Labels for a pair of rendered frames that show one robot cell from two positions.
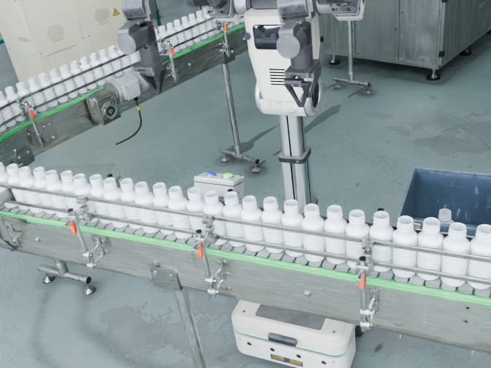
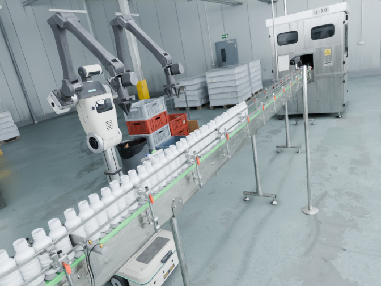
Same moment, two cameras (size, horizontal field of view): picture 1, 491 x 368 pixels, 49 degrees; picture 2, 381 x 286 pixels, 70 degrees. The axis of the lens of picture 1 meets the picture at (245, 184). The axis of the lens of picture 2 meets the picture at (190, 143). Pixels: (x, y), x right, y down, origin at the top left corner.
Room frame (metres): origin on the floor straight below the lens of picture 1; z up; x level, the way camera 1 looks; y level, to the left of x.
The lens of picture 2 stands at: (1.08, 1.65, 1.63)
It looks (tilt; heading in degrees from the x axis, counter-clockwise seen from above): 17 degrees down; 275
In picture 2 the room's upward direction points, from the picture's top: 10 degrees counter-clockwise
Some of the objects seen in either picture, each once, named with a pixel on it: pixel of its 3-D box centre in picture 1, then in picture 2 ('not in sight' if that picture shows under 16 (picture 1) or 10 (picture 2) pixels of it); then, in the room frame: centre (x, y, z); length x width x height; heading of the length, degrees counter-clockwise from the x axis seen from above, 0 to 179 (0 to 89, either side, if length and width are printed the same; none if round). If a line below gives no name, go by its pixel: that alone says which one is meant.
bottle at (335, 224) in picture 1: (335, 234); (206, 136); (1.13, -0.22, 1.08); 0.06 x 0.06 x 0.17
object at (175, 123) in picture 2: not in sight; (170, 123); (1.84, -3.21, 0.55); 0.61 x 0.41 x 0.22; 65
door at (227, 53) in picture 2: not in sight; (228, 65); (-0.01, -10.74, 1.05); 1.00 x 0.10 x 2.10; 152
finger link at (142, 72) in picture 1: (156, 77); (125, 106); (1.53, 0.21, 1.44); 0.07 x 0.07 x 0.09; 62
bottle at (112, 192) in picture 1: (115, 202); (144, 181); (1.46, 0.41, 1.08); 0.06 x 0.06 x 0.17
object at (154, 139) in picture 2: not in sight; (151, 135); (2.08, -2.54, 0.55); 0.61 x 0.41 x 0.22; 69
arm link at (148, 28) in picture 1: (144, 33); (121, 81); (1.52, 0.21, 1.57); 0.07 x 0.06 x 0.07; 154
